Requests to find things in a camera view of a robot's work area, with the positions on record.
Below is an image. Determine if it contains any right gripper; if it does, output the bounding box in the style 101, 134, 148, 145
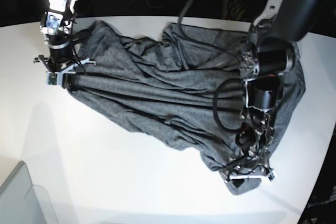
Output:
33, 55, 97, 89

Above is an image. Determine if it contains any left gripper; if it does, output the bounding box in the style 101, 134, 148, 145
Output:
219, 153, 275, 188

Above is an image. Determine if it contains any grey t-shirt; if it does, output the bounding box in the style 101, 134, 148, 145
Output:
64, 20, 307, 196

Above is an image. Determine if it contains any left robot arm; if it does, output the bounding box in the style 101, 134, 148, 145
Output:
212, 0, 329, 195

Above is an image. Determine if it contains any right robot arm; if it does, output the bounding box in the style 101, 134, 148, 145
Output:
33, 0, 96, 89

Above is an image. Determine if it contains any translucent grey tray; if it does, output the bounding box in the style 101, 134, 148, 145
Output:
1, 161, 59, 223

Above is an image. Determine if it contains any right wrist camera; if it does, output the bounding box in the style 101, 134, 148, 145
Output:
46, 72, 64, 86

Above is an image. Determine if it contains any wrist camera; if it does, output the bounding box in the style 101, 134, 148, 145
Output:
263, 172, 277, 185
46, 72, 64, 86

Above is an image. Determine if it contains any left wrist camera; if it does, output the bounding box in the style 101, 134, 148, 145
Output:
263, 172, 277, 185

